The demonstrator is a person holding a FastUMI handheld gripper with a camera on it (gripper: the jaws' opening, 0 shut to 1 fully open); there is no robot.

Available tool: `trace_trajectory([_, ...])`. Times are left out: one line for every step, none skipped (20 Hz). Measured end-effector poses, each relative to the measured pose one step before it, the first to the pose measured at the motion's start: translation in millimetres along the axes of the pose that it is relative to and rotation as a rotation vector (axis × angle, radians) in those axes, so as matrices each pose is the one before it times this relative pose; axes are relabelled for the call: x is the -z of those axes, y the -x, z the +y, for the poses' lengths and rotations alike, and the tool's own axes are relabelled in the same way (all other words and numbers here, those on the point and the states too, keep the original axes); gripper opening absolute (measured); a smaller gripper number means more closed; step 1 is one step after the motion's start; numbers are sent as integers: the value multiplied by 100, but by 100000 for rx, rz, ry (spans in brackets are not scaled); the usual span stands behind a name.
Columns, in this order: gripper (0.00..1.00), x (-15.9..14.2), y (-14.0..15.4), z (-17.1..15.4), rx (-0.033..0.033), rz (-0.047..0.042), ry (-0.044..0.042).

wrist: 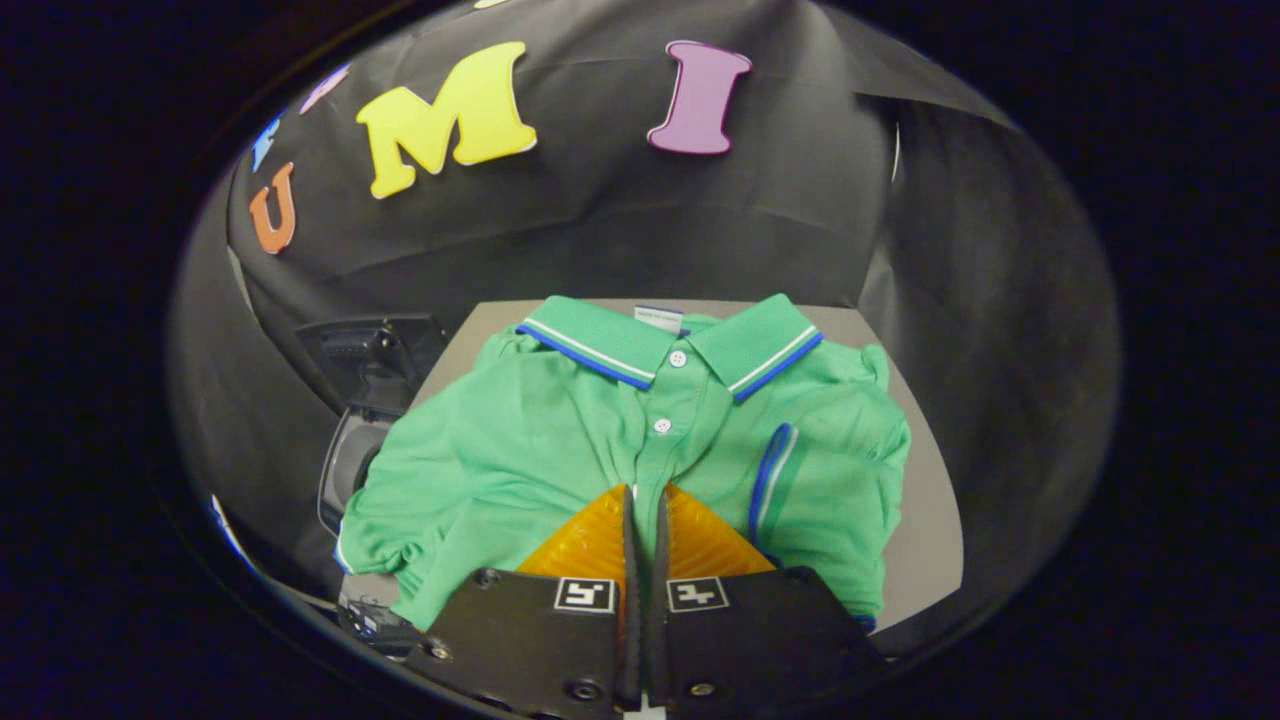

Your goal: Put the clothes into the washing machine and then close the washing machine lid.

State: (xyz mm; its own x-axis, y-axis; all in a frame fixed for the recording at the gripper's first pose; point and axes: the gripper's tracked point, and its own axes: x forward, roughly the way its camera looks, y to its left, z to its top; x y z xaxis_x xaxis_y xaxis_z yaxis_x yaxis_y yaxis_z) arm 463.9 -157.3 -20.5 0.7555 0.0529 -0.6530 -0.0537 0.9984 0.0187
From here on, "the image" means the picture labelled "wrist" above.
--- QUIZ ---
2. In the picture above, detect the black backdrop cloth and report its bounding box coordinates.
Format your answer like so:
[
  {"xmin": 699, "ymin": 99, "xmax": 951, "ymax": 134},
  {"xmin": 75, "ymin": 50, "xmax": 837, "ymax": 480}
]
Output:
[{"xmin": 168, "ymin": 0, "xmax": 1121, "ymax": 651}]

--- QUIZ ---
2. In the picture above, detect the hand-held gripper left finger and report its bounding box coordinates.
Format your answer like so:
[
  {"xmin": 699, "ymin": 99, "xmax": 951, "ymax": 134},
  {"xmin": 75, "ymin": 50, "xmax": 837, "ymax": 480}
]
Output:
[{"xmin": 405, "ymin": 485, "xmax": 642, "ymax": 717}]

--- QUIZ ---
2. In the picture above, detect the beige small cabinet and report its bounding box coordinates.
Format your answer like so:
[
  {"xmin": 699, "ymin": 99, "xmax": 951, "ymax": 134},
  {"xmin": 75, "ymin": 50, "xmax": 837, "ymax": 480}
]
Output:
[{"xmin": 415, "ymin": 298, "xmax": 966, "ymax": 631}]

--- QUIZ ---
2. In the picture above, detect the green polo shirt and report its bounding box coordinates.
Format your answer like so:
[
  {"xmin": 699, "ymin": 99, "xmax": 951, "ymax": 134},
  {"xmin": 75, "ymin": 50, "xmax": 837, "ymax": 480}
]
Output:
[{"xmin": 335, "ymin": 293, "xmax": 913, "ymax": 633}]

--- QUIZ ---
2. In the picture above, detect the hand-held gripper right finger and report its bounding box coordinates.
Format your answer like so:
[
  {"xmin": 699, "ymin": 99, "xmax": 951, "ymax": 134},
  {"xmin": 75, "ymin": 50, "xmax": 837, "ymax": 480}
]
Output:
[{"xmin": 647, "ymin": 484, "xmax": 887, "ymax": 719}]

